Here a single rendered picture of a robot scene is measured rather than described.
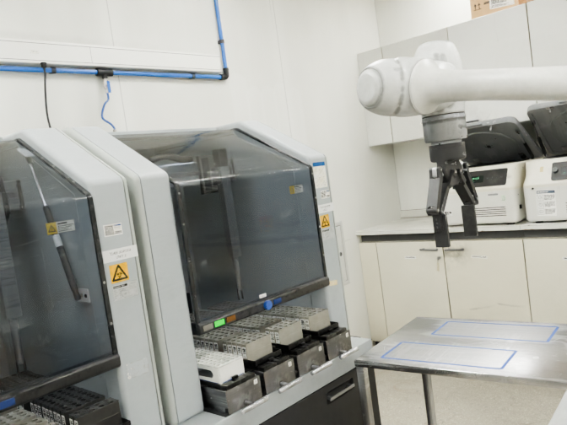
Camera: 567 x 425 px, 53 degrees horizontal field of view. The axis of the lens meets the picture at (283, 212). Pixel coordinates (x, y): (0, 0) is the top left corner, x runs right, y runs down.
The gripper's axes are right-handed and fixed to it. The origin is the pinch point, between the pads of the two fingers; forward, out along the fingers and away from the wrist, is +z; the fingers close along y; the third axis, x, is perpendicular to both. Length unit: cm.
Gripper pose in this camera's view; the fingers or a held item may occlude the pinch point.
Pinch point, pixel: (457, 236)
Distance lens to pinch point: 128.1
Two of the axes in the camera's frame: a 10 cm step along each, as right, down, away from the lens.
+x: -7.3, 0.5, 6.8
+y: 6.7, -1.4, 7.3
